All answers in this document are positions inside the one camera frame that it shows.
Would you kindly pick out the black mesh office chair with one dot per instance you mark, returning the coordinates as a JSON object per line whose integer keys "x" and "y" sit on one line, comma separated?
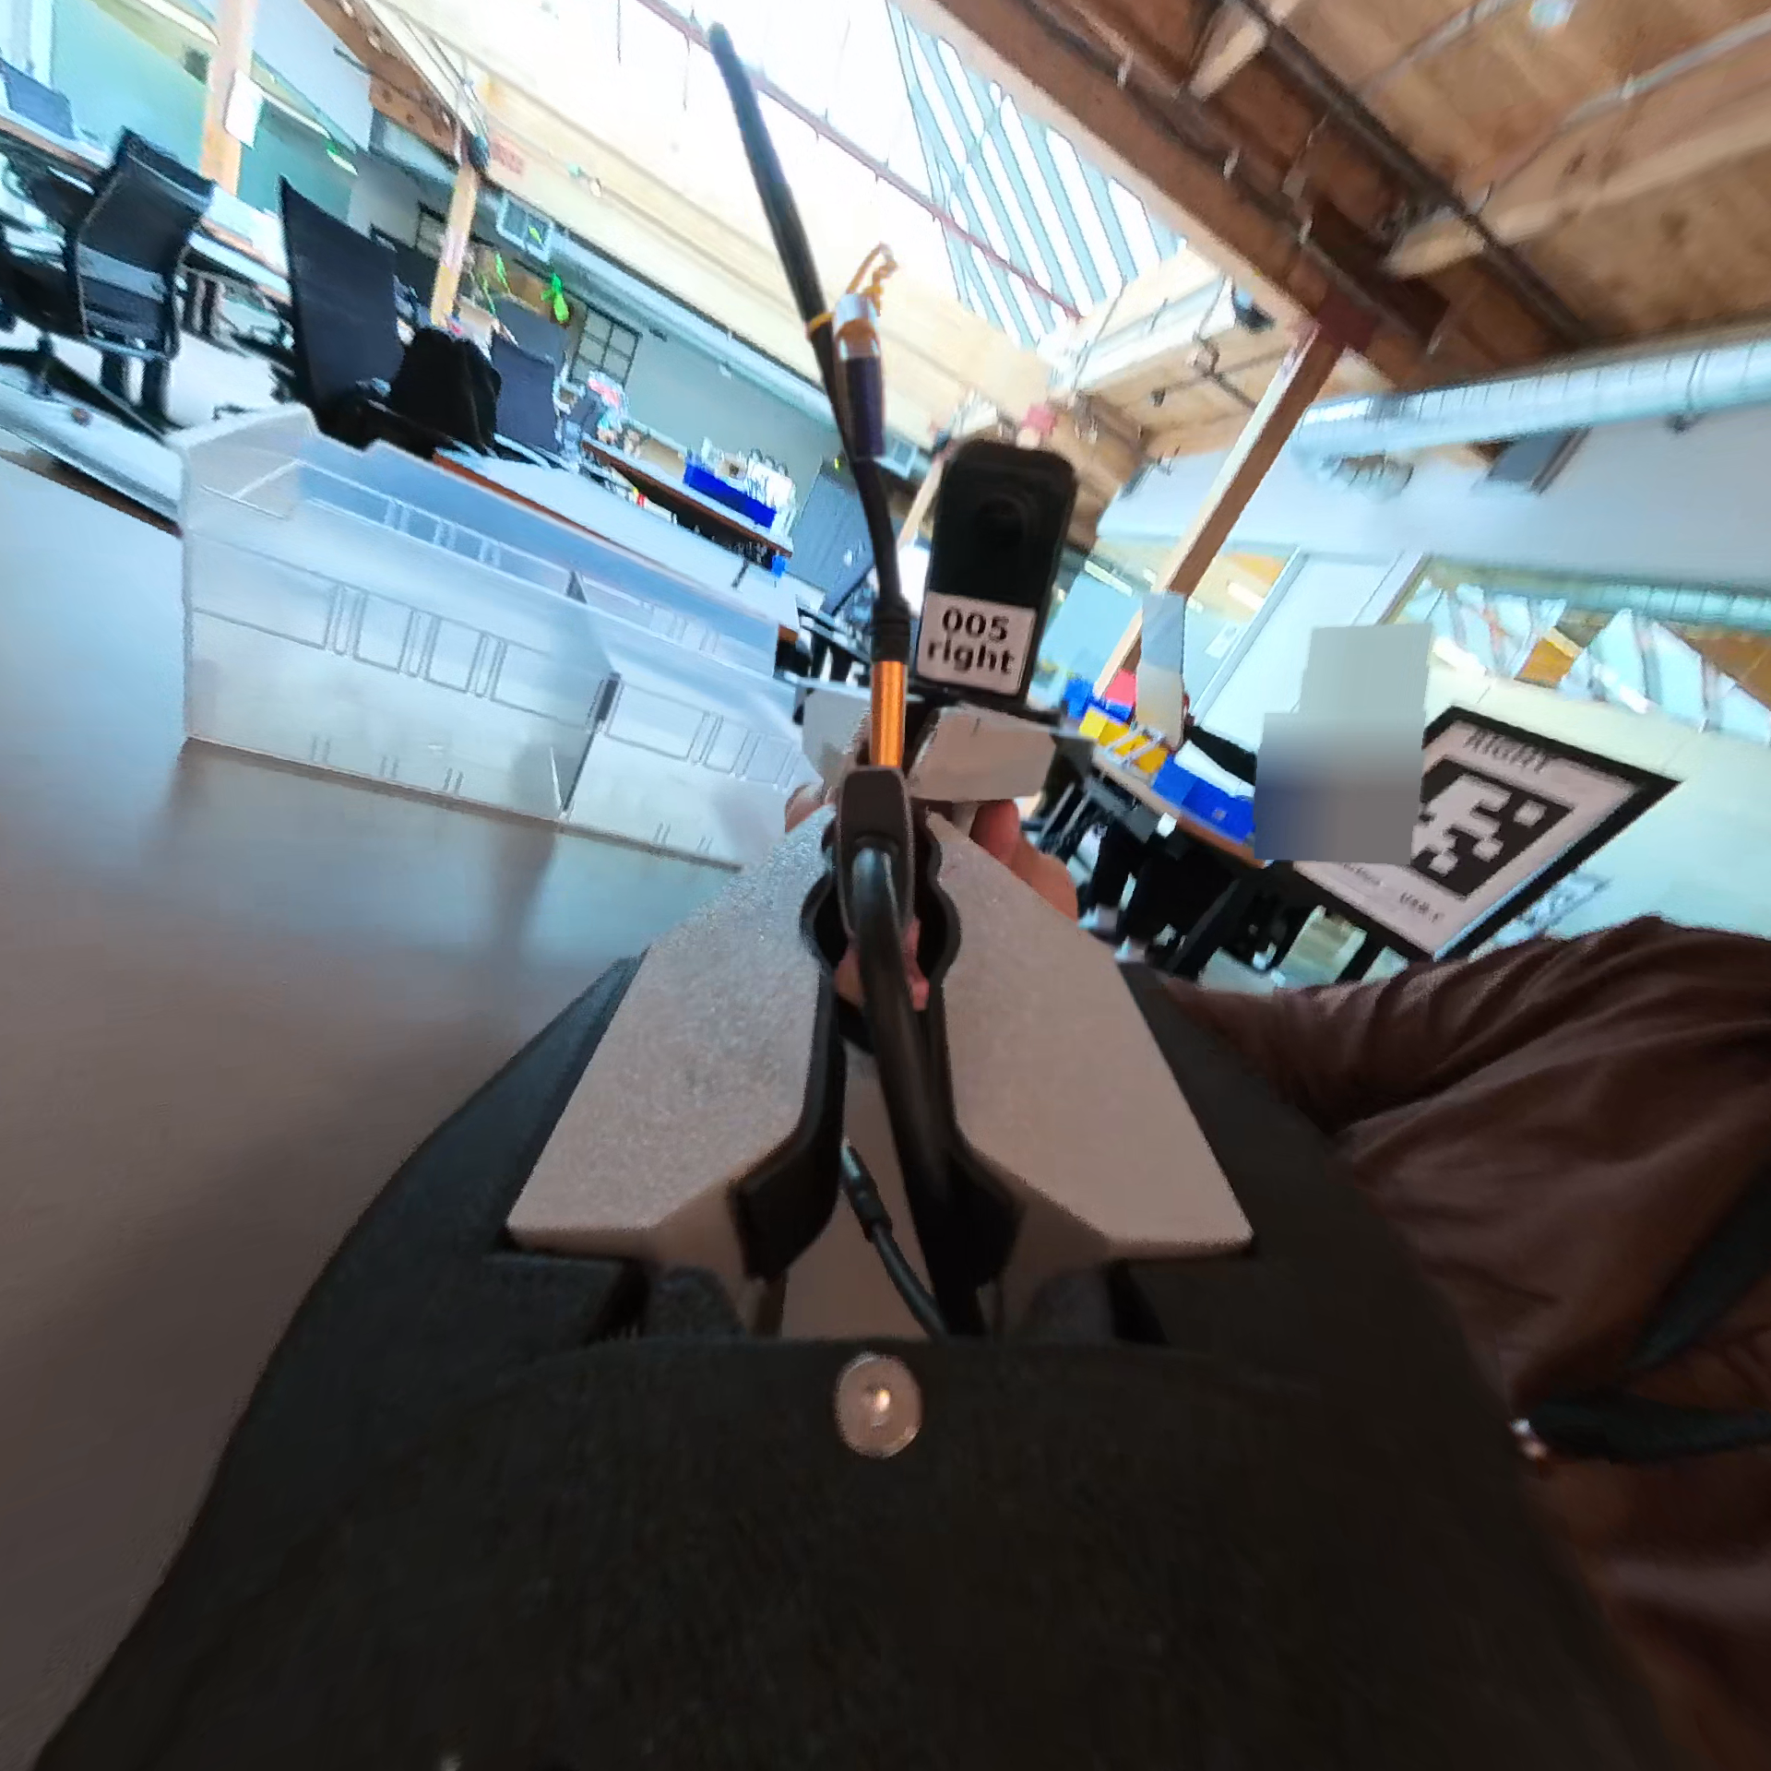
{"x": 131, "y": 250}
{"x": 340, "y": 305}

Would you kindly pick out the person's brown-clothed torso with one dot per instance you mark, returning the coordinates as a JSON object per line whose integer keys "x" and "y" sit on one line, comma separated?
{"x": 1591, "y": 1245}

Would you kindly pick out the grey panel on stand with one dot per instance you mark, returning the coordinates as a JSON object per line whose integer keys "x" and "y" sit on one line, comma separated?
{"x": 1164, "y": 664}

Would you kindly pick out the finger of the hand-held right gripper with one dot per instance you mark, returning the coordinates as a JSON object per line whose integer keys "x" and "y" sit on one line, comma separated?
{"x": 835, "y": 729}
{"x": 990, "y": 757}

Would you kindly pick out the green plant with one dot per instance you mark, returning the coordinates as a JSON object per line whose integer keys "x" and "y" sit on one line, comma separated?
{"x": 552, "y": 297}

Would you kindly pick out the yellow plastic storage bin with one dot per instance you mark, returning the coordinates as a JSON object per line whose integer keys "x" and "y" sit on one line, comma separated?
{"x": 1124, "y": 740}

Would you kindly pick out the black backpack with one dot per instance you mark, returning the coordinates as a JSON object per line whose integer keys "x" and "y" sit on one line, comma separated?
{"x": 445, "y": 388}

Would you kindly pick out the silver ventilation duct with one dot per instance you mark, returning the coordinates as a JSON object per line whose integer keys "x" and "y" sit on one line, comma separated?
{"x": 1522, "y": 395}

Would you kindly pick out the blue plastic storage bin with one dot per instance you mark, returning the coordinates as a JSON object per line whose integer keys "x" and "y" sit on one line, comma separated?
{"x": 1204, "y": 799}

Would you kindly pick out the clear plastic divided bin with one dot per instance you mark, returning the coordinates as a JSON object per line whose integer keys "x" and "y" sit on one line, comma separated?
{"x": 416, "y": 580}

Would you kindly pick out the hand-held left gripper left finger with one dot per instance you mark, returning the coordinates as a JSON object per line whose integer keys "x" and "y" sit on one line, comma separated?
{"x": 677, "y": 1092}

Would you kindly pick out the black-white marker sign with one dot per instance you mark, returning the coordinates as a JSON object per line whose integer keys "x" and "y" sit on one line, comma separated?
{"x": 1496, "y": 831}

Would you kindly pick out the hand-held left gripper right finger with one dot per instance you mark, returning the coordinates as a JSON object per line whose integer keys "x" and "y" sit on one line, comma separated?
{"x": 1080, "y": 1080}

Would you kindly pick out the person's right hand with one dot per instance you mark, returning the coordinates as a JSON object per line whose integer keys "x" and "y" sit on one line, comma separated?
{"x": 1032, "y": 859}

